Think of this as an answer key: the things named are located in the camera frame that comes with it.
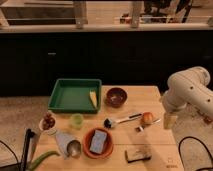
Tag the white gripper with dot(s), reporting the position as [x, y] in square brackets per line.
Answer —
[169, 120]

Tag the wooden block eraser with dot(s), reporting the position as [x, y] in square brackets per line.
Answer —
[137, 154]

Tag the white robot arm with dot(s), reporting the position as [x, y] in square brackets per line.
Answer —
[187, 87]

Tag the purple bowl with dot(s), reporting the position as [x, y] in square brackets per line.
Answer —
[116, 97]

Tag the orange bowl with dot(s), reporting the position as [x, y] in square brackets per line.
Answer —
[108, 145]

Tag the white bowl of grapes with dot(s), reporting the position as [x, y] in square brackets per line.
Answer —
[47, 124]

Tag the red apple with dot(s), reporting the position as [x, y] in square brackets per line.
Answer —
[147, 118]

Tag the small black white clip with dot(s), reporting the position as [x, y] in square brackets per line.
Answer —
[139, 129]

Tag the black-headed dish brush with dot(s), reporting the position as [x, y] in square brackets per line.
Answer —
[112, 122]

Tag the blue sponge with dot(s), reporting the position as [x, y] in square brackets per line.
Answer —
[97, 142]

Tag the yellow corn cob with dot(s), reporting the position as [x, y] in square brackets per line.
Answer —
[93, 98]

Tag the small green cup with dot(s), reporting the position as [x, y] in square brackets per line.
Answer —
[76, 121]

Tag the silver metal cup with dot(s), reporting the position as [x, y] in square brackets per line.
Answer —
[74, 148]

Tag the green plastic tray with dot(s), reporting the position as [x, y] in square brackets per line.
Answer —
[72, 96]

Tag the grey cloth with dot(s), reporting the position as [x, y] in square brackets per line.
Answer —
[62, 140]

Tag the green cucumber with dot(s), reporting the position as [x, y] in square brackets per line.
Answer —
[41, 158]

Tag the black camera stand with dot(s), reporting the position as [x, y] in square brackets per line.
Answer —
[28, 136]

